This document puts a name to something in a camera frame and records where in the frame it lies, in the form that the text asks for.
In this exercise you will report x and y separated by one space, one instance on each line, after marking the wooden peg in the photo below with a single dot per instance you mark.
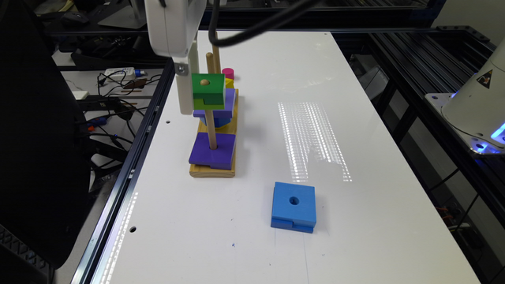
210 62
211 128
216 57

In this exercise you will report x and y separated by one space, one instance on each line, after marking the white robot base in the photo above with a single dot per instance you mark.
476 111

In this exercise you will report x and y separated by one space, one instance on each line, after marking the white power strip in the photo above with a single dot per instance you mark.
126 73

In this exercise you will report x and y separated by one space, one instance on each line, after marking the blue block under purple block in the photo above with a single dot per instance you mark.
218 122

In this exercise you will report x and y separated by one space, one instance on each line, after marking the green square block with hole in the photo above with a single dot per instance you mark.
219 81

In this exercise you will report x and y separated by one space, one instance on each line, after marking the middle wooden peg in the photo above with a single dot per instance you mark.
210 62

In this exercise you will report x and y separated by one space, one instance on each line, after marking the light purple square block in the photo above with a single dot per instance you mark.
228 110

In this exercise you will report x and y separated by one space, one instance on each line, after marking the front wooden peg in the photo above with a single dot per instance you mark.
211 128

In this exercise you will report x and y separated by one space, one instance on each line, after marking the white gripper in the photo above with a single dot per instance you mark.
172 27

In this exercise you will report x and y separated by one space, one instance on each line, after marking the yellow notched block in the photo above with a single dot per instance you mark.
229 83

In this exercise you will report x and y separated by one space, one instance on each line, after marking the wooden peg base board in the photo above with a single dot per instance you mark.
200 171

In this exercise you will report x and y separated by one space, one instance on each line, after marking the back wooden peg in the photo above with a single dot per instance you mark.
216 57

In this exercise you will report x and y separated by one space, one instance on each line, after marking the magenta round block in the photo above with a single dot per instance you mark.
228 72

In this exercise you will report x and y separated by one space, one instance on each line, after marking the dark purple square block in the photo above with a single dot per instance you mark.
221 158

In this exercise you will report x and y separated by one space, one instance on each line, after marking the monitor stand base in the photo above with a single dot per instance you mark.
132 16

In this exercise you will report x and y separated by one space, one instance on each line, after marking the black office chair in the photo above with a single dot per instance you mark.
45 166

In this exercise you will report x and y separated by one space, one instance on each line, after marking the blue square block with hole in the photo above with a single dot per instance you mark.
294 207

